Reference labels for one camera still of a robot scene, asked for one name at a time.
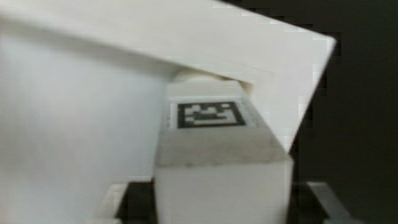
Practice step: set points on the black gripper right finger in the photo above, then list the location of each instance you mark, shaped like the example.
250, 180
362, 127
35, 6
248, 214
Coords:
316, 205

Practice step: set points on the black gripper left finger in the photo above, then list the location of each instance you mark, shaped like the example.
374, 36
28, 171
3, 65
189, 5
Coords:
127, 206

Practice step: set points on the white table leg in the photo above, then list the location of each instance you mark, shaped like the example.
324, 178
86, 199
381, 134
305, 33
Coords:
223, 167

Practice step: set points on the white square tabletop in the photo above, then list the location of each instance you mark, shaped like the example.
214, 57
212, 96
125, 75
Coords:
92, 54

